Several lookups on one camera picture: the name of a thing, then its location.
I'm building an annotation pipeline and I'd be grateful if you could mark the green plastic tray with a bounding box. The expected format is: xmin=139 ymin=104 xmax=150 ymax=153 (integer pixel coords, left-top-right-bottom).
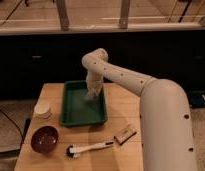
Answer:
xmin=60 ymin=80 xmax=108 ymax=127

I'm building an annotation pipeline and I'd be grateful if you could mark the black cable left floor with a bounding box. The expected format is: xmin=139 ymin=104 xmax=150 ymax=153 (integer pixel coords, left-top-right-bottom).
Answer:
xmin=0 ymin=105 xmax=24 ymax=144

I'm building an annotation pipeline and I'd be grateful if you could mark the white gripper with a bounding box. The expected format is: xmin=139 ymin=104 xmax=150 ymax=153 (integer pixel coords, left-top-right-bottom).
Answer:
xmin=86 ymin=71 xmax=103 ymax=97

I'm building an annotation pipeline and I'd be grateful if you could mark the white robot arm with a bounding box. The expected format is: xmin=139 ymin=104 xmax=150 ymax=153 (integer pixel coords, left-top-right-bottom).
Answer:
xmin=82 ymin=48 xmax=198 ymax=171

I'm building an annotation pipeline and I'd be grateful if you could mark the dark red bowl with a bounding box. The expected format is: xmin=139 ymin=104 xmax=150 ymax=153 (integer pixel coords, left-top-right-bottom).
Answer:
xmin=31 ymin=126 xmax=59 ymax=154

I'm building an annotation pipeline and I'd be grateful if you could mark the wooden block scrubber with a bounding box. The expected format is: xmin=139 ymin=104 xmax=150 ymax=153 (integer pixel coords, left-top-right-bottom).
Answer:
xmin=114 ymin=125 xmax=137 ymax=145

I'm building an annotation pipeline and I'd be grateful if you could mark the white handled dish brush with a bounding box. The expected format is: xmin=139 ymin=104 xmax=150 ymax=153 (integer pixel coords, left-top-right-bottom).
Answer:
xmin=66 ymin=141 xmax=114 ymax=158

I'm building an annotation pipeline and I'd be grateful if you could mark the blue sponge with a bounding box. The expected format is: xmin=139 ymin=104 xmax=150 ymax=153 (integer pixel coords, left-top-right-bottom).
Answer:
xmin=84 ymin=92 xmax=96 ymax=102

